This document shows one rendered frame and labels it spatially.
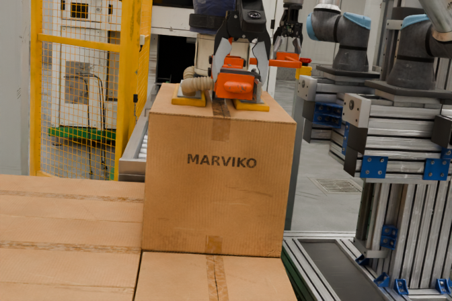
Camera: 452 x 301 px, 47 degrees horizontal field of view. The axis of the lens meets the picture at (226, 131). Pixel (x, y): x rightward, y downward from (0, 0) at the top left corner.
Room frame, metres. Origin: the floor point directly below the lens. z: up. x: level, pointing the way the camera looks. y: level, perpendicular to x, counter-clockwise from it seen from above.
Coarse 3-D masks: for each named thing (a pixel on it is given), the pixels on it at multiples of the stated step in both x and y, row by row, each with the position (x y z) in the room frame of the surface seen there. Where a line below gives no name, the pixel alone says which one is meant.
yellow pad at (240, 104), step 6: (234, 102) 1.57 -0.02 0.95; (240, 102) 1.52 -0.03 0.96; (246, 102) 1.52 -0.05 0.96; (252, 102) 1.52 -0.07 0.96; (264, 102) 1.56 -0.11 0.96; (240, 108) 1.49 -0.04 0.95; (246, 108) 1.50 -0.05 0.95; (252, 108) 1.50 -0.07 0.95; (258, 108) 1.50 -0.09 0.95; (264, 108) 1.50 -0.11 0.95
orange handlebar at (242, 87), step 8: (288, 56) 1.93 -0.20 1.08; (224, 64) 1.31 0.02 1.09; (256, 64) 1.70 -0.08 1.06; (272, 64) 1.70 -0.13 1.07; (280, 64) 1.71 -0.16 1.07; (288, 64) 1.71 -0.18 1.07; (296, 64) 1.71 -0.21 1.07; (224, 88) 1.02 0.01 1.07; (232, 88) 1.00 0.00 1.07; (240, 88) 1.00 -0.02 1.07; (248, 88) 1.01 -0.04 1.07
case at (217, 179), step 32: (160, 96) 1.61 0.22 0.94; (160, 128) 1.34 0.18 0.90; (192, 128) 1.35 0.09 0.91; (224, 128) 1.36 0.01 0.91; (256, 128) 1.36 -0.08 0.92; (288, 128) 1.37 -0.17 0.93; (160, 160) 1.34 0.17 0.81; (192, 160) 1.35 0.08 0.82; (224, 160) 1.36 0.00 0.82; (256, 160) 1.36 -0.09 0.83; (288, 160) 1.37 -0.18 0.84; (160, 192) 1.34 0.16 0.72; (192, 192) 1.35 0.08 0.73; (224, 192) 1.36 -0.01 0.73; (256, 192) 1.36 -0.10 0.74; (288, 192) 1.37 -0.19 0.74; (160, 224) 1.34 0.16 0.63; (192, 224) 1.35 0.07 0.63; (224, 224) 1.36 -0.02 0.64; (256, 224) 1.37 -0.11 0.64; (256, 256) 1.37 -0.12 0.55
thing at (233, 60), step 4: (212, 56) 1.44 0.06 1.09; (228, 56) 1.44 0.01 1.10; (232, 56) 1.45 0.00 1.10; (236, 56) 1.45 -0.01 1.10; (240, 56) 1.45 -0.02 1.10; (212, 60) 1.37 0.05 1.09; (224, 60) 1.37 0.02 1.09; (228, 60) 1.37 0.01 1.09; (232, 60) 1.37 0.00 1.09; (236, 60) 1.37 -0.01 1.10; (240, 60) 1.37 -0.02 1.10; (244, 60) 1.38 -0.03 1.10; (212, 64) 1.37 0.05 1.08; (232, 64) 1.37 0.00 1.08; (236, 64) 1.37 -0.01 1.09; (240, 64) 1.37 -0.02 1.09; (244, 64) 1.38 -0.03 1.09; (208, 68) 1.42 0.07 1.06; (208, 72) 1.39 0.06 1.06; (212, 76) 1.37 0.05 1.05
